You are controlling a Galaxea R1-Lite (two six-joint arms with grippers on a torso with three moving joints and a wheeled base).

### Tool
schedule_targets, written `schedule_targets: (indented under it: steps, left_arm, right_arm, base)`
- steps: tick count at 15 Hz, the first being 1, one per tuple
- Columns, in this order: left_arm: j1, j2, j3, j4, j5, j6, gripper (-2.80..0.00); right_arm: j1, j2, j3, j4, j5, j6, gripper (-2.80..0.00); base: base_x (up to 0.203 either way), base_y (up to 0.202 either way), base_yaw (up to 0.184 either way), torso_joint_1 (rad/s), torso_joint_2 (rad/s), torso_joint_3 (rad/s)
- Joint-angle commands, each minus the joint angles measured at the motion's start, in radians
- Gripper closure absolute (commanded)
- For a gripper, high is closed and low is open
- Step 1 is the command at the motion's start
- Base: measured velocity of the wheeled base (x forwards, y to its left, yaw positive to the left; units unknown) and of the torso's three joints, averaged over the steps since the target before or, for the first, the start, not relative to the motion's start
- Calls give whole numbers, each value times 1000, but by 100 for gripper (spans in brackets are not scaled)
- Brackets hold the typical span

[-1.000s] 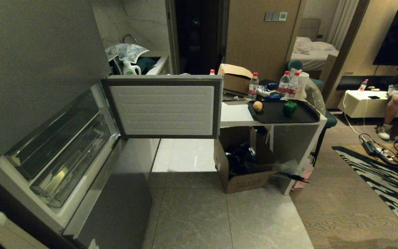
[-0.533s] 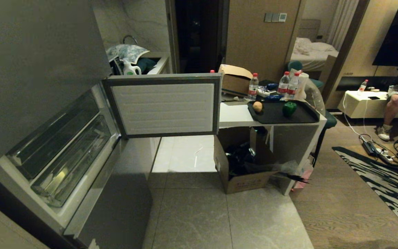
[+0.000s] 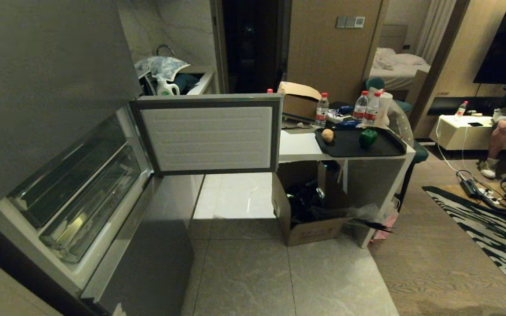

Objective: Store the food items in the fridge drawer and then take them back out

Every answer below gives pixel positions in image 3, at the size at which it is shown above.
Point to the open fridge door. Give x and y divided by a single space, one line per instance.
209 134

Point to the white paper towel roll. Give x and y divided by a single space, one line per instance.
384 109

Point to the black and white rug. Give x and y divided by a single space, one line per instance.
481 228

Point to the large cardboard box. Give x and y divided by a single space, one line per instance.
310 219

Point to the small cardboard box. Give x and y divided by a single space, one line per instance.
299 103

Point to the chrome faucet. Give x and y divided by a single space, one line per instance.
165 48

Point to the brown potato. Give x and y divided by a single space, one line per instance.
327 135

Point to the clear plastic bag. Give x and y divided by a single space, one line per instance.
400 120

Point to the wall switch panel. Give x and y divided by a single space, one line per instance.
350 22

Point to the bed with white bedding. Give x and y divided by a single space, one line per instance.
395 68

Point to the black tray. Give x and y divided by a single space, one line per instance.
358 145

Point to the green bell pepper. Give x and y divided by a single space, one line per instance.
368 138

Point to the grey fridge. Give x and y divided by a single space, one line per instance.
59 131

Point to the clear fridge drawer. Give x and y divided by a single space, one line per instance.
97 206
66 177

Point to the teal chair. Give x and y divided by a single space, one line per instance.
382 92

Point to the black phone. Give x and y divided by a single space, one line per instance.
475 124

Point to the black television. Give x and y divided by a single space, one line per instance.
505 46

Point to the patterned cloth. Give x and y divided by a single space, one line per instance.
160 66

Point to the white low table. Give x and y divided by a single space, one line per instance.
459 134

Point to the white detergent jug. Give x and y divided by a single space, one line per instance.
165 87

